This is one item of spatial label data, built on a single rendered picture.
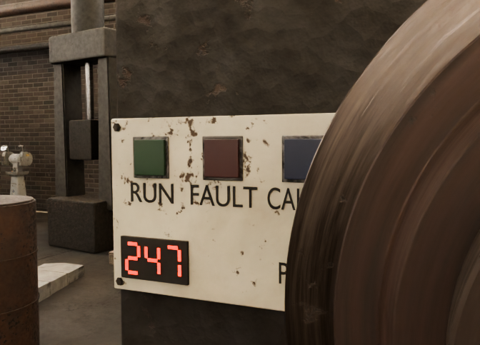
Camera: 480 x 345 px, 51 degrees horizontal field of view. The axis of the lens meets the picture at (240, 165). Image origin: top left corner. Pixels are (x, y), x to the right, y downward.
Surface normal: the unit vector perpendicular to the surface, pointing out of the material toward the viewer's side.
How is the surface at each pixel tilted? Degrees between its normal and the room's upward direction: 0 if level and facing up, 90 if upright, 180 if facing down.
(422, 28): 90
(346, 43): 90
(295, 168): 90
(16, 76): 90
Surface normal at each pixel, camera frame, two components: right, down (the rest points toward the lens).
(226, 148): -0.40, 0.05
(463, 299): -0.90, -0.18
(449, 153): -0.85, -0.51
